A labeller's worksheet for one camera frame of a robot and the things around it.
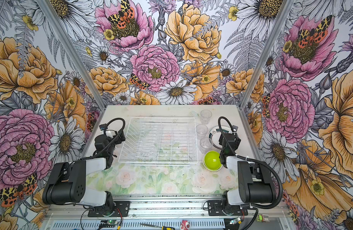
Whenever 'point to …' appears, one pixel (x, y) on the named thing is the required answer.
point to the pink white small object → (185, 225)
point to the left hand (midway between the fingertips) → (116, 134)
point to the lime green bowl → (212, 160)
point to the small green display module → (262, 218)
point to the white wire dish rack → (159, 141)
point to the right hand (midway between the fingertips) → (229, 137)
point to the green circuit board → (108, 223)
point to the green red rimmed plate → (215, 135)
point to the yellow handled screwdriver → (163, 227)
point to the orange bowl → (210, 170)
